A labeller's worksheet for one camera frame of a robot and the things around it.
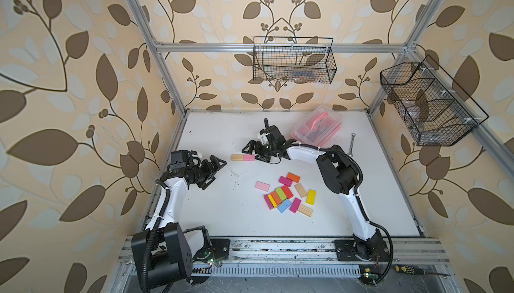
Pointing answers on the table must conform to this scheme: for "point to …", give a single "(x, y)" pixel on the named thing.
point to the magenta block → (285, 180)
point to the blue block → (284, 205)
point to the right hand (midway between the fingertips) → (248, 154)
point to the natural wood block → (237, 157)
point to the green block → (280, 193)
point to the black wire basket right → (434, 110)
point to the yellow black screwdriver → (414, 269)
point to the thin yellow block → (272, 201)
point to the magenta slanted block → (295, 205)
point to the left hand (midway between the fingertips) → (216, 167)
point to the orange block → (293, 177)
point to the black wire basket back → (294, 59)
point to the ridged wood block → (305, 210)
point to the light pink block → (261, 186)
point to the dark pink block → (268, 201)
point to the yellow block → (311, 196)
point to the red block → (287, 191)
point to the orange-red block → (276, 198)
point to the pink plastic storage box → (319, 128)
